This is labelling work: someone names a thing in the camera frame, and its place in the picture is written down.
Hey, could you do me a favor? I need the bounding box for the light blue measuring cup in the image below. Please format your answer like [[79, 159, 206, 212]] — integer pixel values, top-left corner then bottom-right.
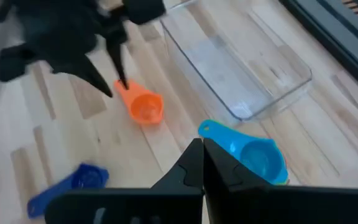
[[197, 119, 290, 187]]

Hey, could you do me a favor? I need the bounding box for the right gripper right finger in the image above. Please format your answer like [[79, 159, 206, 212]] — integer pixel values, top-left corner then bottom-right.
[[203, 138, 272, 224]]

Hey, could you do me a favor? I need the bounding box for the clear plastic basket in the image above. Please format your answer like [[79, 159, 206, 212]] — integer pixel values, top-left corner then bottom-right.
[[159, 0, 313, 122]]

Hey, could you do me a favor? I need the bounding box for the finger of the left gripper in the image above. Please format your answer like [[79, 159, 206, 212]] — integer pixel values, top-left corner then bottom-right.
[[105, 37, 130, 91], [52, 55, 114, 98]]

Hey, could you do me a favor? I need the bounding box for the dark blue measuring cup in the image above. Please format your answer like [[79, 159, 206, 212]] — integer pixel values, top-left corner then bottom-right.
[[26, 162, 110, 220]]

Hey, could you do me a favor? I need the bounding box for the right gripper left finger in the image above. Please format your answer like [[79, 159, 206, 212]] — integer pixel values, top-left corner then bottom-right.
[[150, 138, 205, 192]]

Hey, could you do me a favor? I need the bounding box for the orange measuring cup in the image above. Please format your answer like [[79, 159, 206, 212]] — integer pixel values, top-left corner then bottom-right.
[[113, 79, 165, 126]]

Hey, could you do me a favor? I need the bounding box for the black aluminium table frame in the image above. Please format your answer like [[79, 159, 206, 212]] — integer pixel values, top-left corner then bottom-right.
[[278, 0, 358, 102]]

